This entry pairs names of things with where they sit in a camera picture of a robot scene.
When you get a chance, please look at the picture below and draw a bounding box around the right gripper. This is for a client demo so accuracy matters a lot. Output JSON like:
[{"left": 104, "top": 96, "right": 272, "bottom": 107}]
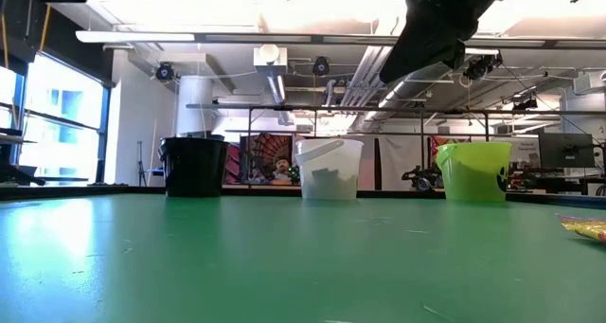
[{"left": 378, "top": 0, "right": 515, "bottom": 85}]

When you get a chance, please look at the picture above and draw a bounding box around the yellow Sour Patch Kids pack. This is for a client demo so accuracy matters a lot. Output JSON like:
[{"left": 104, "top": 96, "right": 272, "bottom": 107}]
[{"left": 556, "top": 213, "right": 606, "bottom": 244}]

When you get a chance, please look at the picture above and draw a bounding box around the green halloween bucket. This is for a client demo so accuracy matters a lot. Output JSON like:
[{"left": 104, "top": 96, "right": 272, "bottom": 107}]
[{"left": 435, "top": 141, "right": 513, "bottom": 204}]

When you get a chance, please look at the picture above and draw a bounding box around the white halloween bucket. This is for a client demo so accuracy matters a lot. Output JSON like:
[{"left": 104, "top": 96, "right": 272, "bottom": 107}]
[{"left": 294, "top": 138, "right": 365, "bottom": 201}]

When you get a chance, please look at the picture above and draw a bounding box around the black halloween bucket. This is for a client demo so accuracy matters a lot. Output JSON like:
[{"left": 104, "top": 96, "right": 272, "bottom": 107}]
[{"left": 158, "top": 136, "right": 230, "bottom": 199}]

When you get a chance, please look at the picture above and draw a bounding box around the white partition panel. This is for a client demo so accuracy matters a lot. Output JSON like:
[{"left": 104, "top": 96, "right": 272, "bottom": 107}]
[{"left": 363, "top": 134, "right": 439, "bottom": 191}]

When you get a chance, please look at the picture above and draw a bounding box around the black bench equipment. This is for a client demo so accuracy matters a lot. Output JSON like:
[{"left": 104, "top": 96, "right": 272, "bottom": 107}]
[{"left": 401, "top": 165, "right": 445, "bottom": 192}]

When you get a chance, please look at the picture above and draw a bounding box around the white ceiling unit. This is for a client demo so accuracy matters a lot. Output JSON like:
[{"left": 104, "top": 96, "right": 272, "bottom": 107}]
[{"left": 253, "top": 45, "right": 289, "bottom": 76}]

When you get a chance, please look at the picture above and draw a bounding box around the white equipment sign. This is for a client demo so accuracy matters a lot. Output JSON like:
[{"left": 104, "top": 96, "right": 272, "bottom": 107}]
[{"left": 511, "top": 136, "right": 541, "bottom": 169}]

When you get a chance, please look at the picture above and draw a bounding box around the person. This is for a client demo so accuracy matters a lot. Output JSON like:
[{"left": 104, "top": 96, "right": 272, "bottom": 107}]
[{"left": 269, "top": 156, "right": 300, "bottom": 186}]

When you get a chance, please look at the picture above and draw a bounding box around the black computer monitor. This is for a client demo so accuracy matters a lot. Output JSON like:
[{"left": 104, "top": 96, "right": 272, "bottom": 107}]
[{"left": 538, "top": 133, "right": 597, "bottom": 170}]

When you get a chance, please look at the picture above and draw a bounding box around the white round pillar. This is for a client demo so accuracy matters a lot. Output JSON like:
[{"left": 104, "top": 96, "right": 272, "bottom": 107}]
[{"left": 177, "top": 75, "right": 214, "bottom": 138}]

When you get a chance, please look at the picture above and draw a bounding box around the black overhead camera rig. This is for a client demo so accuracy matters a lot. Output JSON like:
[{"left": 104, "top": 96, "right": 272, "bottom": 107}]
[{"left": 466, "top": 52, "right": 504, "bottom": 81}]

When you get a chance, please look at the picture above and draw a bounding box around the black metal rack frame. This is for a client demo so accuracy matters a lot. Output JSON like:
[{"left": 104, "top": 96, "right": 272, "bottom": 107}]
[{"left": 185, "top": 102, "right": 606, "bottom": 191}]

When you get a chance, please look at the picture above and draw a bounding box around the silver air duct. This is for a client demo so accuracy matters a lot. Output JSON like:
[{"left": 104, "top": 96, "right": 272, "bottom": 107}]
[{"left": 265, "top": 74, "right": 291, "bottom": 125}]

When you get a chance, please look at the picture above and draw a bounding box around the red patterned wall poster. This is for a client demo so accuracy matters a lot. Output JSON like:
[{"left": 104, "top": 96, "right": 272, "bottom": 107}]
[{"left": 228, "top": 133, "right": 294, "bottom": 185}]

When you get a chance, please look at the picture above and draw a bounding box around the black table frame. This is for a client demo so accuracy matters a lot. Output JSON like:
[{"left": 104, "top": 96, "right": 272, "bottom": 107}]
[{"left": 0, "top": 183, "right": 606, "bottom": 204}]

